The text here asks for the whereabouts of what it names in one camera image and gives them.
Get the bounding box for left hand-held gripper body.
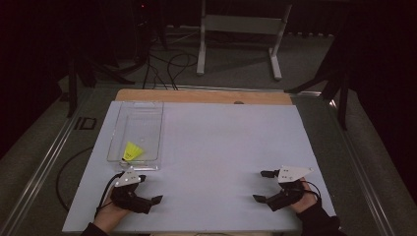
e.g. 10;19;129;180
109;166;154;215

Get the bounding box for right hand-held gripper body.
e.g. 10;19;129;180
265;165;315;212

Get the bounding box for yellow shuttlecock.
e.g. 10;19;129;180
121;141;146;162

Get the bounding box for clear plastic container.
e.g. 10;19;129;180
105;100;165;172

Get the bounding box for person's right hand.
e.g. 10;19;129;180
289;177;319;214

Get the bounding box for person's left hand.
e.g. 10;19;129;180
92;196;133;235

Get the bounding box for white board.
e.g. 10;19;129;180
61;100;341;234

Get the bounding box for black tripod stand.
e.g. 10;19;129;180
284;32;351;131
66;38;136;119

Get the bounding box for white metal stand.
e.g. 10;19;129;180
195;0;294;83

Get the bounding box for left hand-held gripper black cable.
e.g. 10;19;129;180
93;171;126;220

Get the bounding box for hand-held gripper black cable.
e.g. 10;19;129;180
307;180;323;202
93;171;126;220

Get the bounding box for right hand-held gripper black cable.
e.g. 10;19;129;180
307;180;323;202

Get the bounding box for black cable loop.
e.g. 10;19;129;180
55;146;94;212

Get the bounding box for metal floor rail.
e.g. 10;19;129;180
326;96;396;236
0;88;96;236

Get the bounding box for black floor cables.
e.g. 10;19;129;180
142;50;200;91

